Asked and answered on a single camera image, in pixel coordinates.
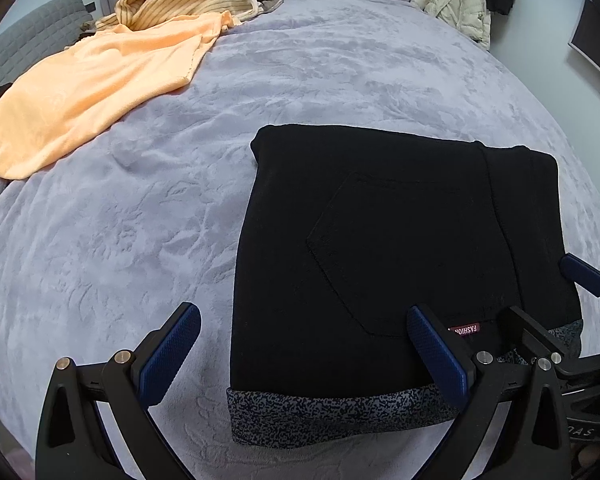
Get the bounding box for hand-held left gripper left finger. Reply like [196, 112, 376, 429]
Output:
[35, 302, 202, 480]

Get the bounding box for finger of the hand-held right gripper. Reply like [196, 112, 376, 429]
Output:
[559, 252, 600, 311]
[500, 305, 581, 367]

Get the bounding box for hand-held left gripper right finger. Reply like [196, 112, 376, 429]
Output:
[406, 304, 574, 480]

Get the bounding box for black pants with speckled lining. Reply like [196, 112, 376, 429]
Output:
[227, 124, 583, 448]

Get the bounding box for grey plush blanket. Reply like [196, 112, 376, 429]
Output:
[0, 0, 600, 480]

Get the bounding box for orange cloth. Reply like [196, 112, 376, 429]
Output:
[0, 11, 238, 181]

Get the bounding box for beige puffer jacket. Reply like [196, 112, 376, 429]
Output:
[411, 0, 492, 51]

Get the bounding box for yellow striped garment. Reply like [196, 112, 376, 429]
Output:
[96, 0, 261, 31]

